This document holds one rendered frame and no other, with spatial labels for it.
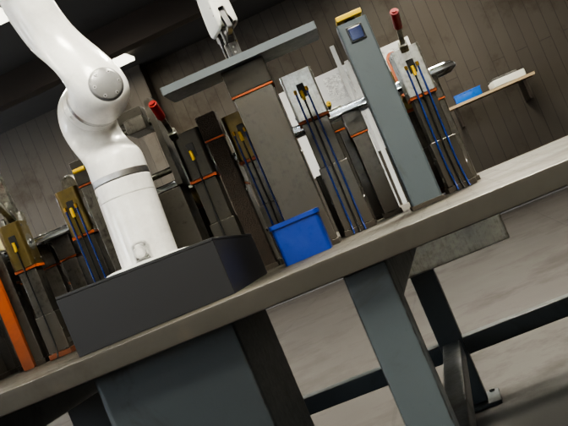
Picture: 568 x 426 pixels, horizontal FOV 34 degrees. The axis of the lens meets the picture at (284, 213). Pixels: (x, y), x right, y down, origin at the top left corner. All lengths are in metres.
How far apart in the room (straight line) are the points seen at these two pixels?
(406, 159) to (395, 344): 0.57
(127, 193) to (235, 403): 0.47
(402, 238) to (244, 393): 0.44
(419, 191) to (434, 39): 8.91
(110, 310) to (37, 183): 10.12
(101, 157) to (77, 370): 0.45
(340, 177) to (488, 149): 8.67
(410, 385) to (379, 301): 0.15
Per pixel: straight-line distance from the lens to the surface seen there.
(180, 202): 2.19
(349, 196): 2.20
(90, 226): 2.27
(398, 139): 2.04
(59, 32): 1.95
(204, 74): 2.05
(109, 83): 1.87
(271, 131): 2.05
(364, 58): 2.06
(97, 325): 1.79
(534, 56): 10.94
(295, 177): 2.04
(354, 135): 2.35
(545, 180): 1.54
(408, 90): 2.22
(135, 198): 1.87
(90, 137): 1.98
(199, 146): 2.20
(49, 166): 11.81
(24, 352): 2.42
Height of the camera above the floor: 0.77
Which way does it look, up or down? 1 degrees up
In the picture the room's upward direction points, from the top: 23 degrees counter-clockwise
